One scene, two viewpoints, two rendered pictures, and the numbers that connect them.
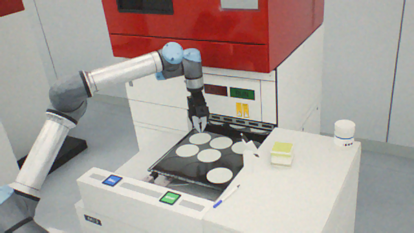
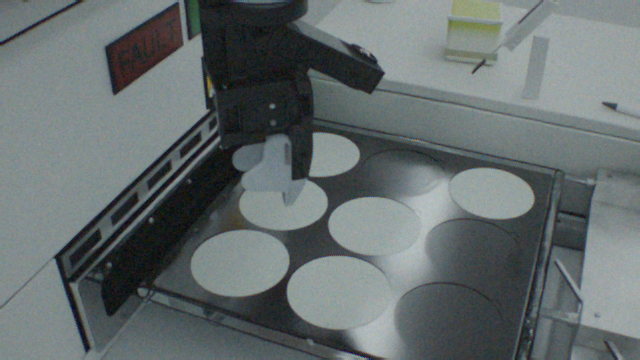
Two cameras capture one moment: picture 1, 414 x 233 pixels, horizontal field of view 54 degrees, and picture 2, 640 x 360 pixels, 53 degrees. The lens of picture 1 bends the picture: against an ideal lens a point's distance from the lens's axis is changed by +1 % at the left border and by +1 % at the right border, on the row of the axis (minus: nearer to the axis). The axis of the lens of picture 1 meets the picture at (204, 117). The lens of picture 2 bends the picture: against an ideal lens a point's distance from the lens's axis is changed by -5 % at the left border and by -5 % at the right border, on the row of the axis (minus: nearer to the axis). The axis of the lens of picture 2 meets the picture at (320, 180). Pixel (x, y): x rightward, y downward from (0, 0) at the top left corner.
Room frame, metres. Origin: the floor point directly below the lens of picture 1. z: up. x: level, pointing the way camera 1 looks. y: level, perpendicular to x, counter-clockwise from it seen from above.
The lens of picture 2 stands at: (1.60, 0.54, 1.36)
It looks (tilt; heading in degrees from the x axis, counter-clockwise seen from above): 35 degrees down; 259
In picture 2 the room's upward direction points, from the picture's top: straight up
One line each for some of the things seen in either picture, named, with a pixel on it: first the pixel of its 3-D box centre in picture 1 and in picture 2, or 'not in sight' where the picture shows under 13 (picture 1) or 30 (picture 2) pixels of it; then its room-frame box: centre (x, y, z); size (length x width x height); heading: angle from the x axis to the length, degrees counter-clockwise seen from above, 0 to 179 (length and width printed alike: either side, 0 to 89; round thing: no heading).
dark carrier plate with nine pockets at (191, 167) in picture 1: (209, 155); (374, 226); (1.44, 0.00, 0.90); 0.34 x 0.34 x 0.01; 57
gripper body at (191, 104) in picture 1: (196, 98); (258, 64); (1.55, 0.02, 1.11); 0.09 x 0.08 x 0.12; 8
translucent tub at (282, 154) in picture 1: (282, 155); (473, 31); (1.23, -0.27, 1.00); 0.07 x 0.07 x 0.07; 66
